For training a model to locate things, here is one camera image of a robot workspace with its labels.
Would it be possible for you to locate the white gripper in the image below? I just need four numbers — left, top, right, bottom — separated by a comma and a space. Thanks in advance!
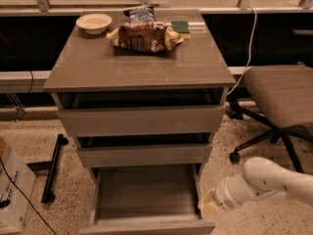
198, 174, 252, 214

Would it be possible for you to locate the grey bottom drawer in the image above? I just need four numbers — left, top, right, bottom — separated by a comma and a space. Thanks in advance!
79, 164, 215, 235

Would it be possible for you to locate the grey drawer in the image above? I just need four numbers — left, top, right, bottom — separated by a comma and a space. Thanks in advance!
77, 133, 212, 167
79, 164, 215, 235
55, 90, 225, 137

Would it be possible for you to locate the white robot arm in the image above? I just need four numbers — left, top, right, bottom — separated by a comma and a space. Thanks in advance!
198, 157, 313, 213

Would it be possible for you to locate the grey drawer cabinet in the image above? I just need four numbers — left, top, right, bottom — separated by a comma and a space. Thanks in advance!
44, 10, 235, 178

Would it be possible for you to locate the grey middle drawer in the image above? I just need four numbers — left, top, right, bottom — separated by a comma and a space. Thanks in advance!
77, 133, 212, 167

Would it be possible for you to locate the grey top drawer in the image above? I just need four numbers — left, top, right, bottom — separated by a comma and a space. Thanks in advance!
55, 90, 225, 137

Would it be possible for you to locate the grey office chair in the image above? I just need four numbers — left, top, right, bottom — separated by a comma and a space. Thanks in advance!
227, 65, 313, 172

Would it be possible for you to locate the black metal bar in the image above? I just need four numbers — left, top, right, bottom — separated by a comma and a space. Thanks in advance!
41, 134, 68, 204

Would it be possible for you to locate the brown chip bag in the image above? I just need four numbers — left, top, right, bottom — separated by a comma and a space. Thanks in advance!
107, 22, 184, 53

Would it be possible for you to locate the green yellow sponge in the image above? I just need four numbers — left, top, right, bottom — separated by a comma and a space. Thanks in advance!
171, 21, 191, 39

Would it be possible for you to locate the white cardboard box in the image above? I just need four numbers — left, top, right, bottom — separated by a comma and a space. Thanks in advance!
0, 138, 36, 234

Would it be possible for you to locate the blue snack bag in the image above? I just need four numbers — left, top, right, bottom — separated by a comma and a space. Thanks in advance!
123, 6, 156, 24

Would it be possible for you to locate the white bowl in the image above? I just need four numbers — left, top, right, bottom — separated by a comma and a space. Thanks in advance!
76, 14, 112, 35

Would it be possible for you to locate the black floor cable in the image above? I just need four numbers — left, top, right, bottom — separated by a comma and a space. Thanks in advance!
0, 159, 58, 235

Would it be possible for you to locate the white cable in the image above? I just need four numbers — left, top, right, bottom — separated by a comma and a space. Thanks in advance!
226, 5, 258, 96

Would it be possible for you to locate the black wall cable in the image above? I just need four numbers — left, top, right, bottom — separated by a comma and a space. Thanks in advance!
27, 70, 35, 94

